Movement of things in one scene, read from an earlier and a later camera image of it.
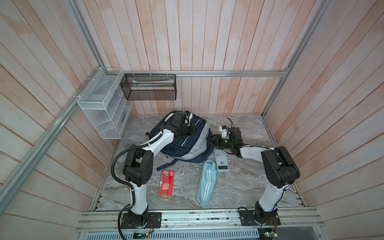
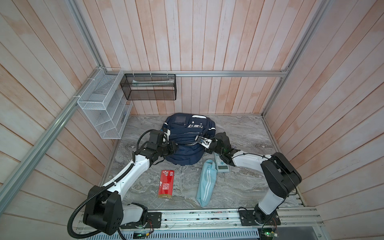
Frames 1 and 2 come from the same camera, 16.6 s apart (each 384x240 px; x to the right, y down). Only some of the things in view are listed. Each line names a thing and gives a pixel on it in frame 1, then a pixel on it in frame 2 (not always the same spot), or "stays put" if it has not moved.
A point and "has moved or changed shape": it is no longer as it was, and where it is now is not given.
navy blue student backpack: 198,147 has moved or changed shape
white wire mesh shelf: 104,102 stays put
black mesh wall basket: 149,86 stays put
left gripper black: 192,129 → 172,145
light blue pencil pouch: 207,180 stays put
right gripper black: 217,137 → 207,150
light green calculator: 221,160 stays put
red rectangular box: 166,183 stays put
